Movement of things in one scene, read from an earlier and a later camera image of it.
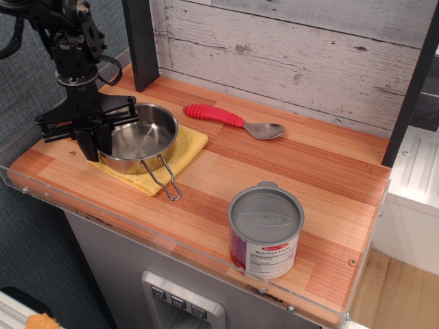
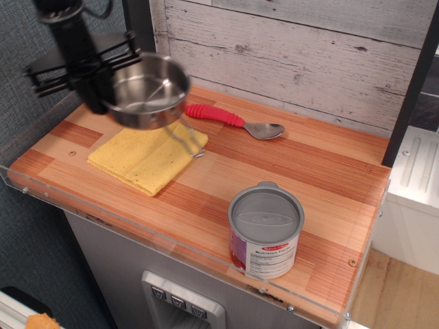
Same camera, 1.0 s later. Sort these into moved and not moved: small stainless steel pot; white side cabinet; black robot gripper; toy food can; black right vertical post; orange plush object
Moved: black robot gripper; small stainless steel pot
Not moved: black right vertical post; orange plush object; white side cabinet; toy food can
